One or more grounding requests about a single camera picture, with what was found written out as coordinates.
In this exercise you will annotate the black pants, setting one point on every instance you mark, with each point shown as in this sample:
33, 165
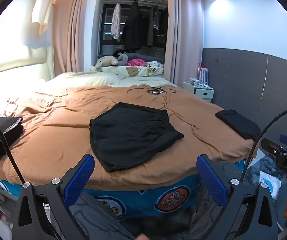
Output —
131, 135

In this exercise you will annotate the grey shaggy rug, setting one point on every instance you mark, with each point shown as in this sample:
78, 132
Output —
268, 162

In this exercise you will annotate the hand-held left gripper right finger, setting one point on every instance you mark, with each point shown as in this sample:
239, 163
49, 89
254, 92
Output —
211, 177

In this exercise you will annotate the cream duvet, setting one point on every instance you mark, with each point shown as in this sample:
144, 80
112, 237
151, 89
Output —
96, 80

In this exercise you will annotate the white padded headboard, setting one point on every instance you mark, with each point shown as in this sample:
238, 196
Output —
13, 65

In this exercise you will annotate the pink curtain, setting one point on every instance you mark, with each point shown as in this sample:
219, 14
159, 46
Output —
76, 27
183, 37

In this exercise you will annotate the folded black garment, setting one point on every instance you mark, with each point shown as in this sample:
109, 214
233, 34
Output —
238, 123

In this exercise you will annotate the blue printed bed sheet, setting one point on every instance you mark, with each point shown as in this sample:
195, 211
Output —
138, 197

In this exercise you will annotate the stack of dark clothes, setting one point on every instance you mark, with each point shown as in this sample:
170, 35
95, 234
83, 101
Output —
1, 137

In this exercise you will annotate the beige plush toy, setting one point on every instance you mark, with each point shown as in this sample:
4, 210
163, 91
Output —
106, 62

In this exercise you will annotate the white bag with blue print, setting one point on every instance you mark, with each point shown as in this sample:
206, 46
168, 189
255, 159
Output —
271, 185

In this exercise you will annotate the red and white bag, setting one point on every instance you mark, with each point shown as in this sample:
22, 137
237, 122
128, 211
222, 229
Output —
203, 75

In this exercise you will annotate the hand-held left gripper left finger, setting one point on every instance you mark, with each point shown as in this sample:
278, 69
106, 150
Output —
79, 177

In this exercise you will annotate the black hanging coat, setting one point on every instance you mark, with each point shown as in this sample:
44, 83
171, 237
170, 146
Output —
133, 27

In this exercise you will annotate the white patterned cloth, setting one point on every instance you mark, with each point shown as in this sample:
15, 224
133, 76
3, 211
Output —
155, 64

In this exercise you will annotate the dark hanging clothes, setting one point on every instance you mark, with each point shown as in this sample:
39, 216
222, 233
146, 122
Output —
158, 22

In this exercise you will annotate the pink cloth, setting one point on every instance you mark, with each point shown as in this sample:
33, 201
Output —
137, 62

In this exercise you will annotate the white floral hanging garment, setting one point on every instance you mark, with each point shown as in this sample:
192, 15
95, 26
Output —
115, 21

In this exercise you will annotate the grey plush toy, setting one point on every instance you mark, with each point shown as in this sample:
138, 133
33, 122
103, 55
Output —
123, 59

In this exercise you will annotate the white nightstand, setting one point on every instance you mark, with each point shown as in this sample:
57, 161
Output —
202, 92

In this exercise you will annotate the bear print pillow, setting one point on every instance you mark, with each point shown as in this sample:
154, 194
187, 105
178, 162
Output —
131, 71

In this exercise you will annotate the bed with brown duvet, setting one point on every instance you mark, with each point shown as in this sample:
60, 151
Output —
58, 120

